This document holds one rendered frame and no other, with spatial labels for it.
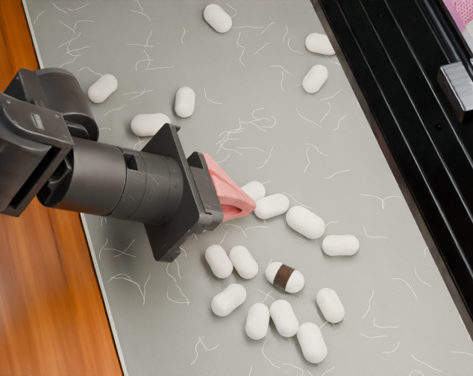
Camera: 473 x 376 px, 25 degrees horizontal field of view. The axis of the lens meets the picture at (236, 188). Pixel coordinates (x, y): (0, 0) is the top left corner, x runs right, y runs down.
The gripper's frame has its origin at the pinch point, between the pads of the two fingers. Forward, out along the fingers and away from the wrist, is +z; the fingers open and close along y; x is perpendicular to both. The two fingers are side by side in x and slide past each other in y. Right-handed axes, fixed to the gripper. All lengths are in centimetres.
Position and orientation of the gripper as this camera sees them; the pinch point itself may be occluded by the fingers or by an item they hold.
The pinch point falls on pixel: (244, 207)
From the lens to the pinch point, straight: 95.5
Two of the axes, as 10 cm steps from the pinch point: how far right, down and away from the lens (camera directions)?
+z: 7.5, 1.6, 6.4
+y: -2.9, -7.9, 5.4
